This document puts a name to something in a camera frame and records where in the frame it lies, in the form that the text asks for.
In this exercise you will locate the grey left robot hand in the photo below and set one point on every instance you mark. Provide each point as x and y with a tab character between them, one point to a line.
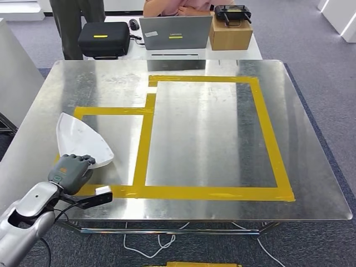
69	175

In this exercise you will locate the white plastic car part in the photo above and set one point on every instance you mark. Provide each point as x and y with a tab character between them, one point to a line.
81	140

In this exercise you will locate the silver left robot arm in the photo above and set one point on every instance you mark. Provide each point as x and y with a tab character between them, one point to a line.
16	239

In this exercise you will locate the yellow tape on workbench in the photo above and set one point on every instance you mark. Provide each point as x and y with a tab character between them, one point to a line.
194	193

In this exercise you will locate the steel workbench table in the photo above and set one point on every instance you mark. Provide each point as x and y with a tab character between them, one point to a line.
305	147

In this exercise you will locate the black carrying case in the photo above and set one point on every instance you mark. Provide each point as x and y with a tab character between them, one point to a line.
111	44

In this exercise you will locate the person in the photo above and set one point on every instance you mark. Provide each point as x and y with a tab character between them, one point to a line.
172	7
72	29

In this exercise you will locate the black computer mouse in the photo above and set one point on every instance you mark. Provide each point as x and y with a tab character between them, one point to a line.
134	24

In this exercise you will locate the white platform block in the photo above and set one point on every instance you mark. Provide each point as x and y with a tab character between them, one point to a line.
348	25
19	11

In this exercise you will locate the grey laptop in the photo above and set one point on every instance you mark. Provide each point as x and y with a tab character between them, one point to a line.
188	37

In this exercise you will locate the cardboard box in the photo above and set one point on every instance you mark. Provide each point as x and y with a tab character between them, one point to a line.
231	38

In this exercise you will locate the black remote controller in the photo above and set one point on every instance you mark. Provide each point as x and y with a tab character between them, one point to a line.
232	13

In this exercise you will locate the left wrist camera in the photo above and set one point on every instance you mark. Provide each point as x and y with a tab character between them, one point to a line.
102	201

